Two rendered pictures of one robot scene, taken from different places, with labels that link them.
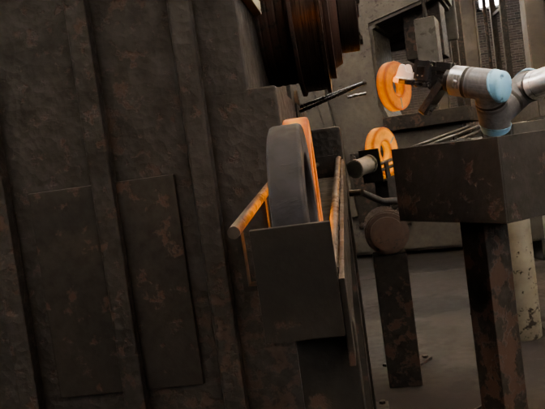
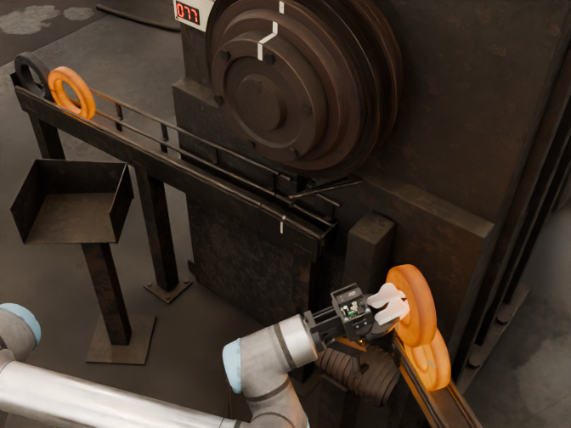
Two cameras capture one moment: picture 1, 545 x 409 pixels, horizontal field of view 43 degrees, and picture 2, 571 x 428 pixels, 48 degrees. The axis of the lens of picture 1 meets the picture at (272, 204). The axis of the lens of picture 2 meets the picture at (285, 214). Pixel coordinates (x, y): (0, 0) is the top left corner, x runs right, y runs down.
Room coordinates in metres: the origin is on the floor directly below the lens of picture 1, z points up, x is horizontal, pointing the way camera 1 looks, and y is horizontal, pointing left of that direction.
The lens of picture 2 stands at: (2.38, -1.21, 1.89)
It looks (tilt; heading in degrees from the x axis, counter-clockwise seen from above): 44 degrees down; 120
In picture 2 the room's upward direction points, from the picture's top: 1 degrees clockwise
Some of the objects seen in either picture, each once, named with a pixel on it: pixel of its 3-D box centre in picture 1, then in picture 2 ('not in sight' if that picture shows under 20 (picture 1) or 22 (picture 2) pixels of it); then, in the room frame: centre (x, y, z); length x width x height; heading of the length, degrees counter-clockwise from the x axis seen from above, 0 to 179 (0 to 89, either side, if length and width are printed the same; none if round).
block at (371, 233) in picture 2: (327, 169); (368, 258); (2.03, -0.17, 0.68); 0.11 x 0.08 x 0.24; 83
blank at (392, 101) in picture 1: (394, 86); (409, 305); (2.21, -0.44, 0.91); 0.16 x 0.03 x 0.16; 137
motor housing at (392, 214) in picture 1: (393, 294); (352, 405); (2.10, -0.33, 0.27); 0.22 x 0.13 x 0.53; 173
